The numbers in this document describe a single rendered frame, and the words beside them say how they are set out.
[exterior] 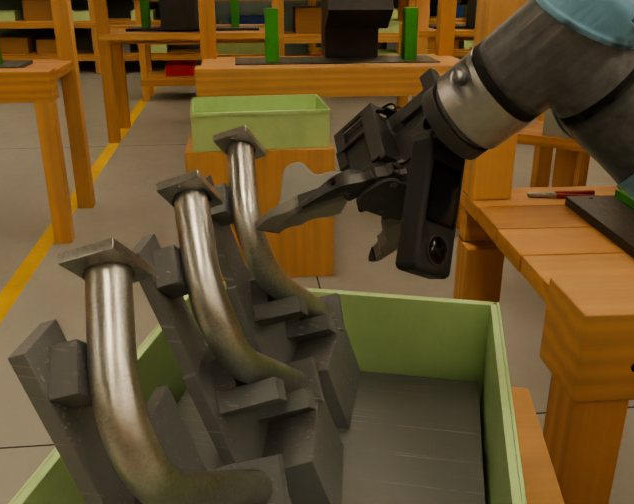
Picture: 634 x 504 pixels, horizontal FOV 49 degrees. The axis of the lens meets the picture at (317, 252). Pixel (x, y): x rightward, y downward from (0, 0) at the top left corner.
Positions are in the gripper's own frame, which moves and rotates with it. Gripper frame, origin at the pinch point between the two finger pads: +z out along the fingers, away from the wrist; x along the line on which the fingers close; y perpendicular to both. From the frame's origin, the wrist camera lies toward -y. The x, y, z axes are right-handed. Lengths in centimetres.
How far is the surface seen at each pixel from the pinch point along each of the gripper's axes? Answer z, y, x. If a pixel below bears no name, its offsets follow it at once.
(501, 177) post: 19, 50, -81
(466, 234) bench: 34, 45, -85
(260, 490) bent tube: 5.3, -22.0, 6.7
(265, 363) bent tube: 3.5, -11.2, 5.7
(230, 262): 10.4, 3.8, 3.0
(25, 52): 672, 753, -193
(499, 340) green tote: -1.2, -6.5, -25.7
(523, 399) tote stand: 10.2, -7.8, -45.7
